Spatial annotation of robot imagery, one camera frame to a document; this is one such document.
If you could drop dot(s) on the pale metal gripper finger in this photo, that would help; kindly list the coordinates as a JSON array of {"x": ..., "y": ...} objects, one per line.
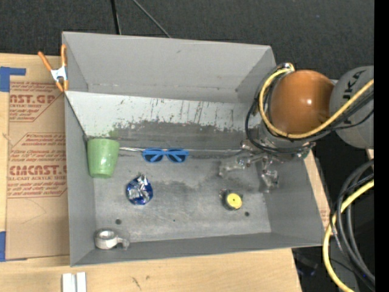
[
  {"x": 231, "y": 167},
  {"x": 269, "y": 176}
]

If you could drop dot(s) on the yellow and black round tool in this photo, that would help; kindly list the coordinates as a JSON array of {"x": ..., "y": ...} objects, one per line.
[{"x": 233, "y": 200}]

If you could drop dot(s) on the grey metal bin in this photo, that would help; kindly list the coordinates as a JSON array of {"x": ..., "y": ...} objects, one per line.
[{"x": 188, "y": 211}]

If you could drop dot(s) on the blue sunglasses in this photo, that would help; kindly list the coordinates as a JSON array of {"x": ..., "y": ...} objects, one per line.
[{"x": 158, "y": 156}]

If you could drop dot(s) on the blue and silver foil packet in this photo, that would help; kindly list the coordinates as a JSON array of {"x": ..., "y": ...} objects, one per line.
[{"x": 139, "y": 192}]

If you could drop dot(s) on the green plastic cup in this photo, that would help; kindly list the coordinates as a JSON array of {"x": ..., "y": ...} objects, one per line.
[{"x": 102, "y": 158}]

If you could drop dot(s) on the brown cardboard board red print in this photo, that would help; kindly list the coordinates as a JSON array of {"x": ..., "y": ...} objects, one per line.
[{"x": 33, "y": 163}]

